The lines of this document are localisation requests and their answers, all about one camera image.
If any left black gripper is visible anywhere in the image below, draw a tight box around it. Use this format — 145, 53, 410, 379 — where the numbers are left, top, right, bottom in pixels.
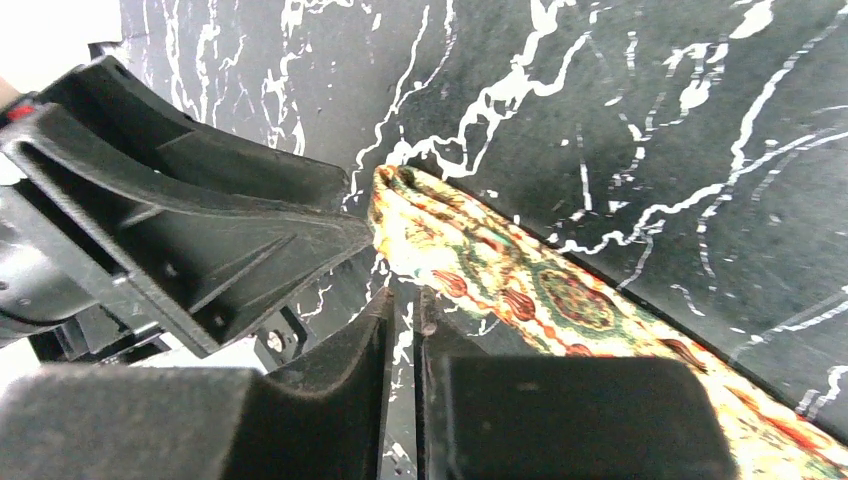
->
1, 105, 371, 364

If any colourful floral patterned tie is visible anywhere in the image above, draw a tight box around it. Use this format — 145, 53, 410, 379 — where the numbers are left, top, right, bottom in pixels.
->
368, 165, 847, 479

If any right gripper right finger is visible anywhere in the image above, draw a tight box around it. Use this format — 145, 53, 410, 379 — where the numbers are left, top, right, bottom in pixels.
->
414, 288, 739, 479

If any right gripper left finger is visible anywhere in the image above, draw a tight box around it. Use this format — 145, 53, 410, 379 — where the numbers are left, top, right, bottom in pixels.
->
1, 289, 395, 479

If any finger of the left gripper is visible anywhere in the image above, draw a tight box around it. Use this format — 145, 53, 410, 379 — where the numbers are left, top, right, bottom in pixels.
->
36, 56, 349, 208

